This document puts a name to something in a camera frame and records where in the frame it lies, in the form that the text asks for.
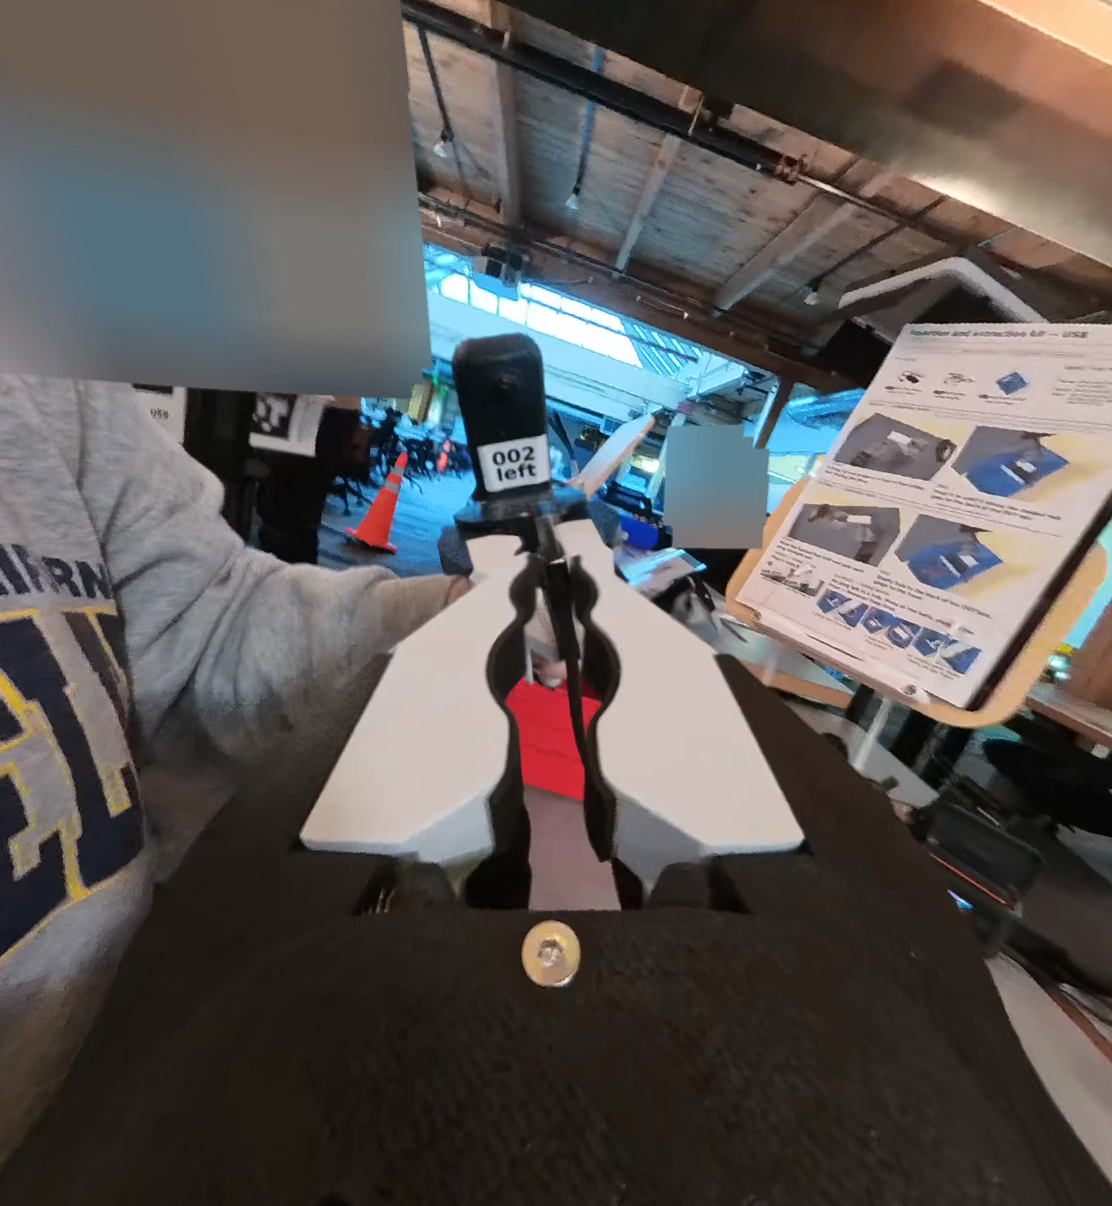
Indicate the person's left forearm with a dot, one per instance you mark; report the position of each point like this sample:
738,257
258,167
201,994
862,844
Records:
330,603

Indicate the person's grey printed sweatshirt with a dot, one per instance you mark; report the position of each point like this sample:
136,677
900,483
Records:
28,472

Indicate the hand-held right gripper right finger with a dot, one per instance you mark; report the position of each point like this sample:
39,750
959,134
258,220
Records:
698,763

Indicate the black label printer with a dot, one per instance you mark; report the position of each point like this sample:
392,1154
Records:
985,848

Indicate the red plastic bin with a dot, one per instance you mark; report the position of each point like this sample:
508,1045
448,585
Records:
547,745

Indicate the white pipe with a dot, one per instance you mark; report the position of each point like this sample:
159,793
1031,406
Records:
943,274

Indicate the wooden instruction board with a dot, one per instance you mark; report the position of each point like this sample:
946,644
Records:
943,509

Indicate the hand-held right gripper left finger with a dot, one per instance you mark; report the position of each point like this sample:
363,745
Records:
405,763

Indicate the orange traffic cone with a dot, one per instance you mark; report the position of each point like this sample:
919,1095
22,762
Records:
381,515

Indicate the black white marker tag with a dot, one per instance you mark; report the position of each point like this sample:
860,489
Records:
282,419

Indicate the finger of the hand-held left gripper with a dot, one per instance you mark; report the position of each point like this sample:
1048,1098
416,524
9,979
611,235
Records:
589,552
490,561

